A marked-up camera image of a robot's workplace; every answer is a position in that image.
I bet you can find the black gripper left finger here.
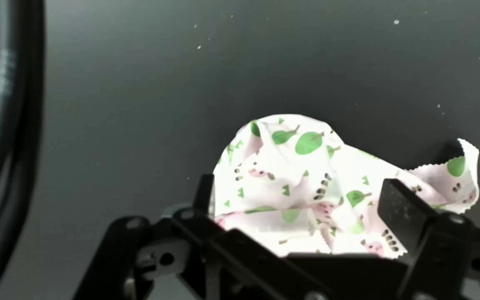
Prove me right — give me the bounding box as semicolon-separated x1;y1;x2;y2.
191;175;213;217

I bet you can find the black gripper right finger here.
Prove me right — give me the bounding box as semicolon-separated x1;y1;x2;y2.
376;178;438;260

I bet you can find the white patterned cloth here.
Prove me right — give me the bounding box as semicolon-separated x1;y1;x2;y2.
208;113;480;258

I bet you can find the black cable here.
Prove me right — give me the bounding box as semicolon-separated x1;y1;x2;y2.
0;0;46;300

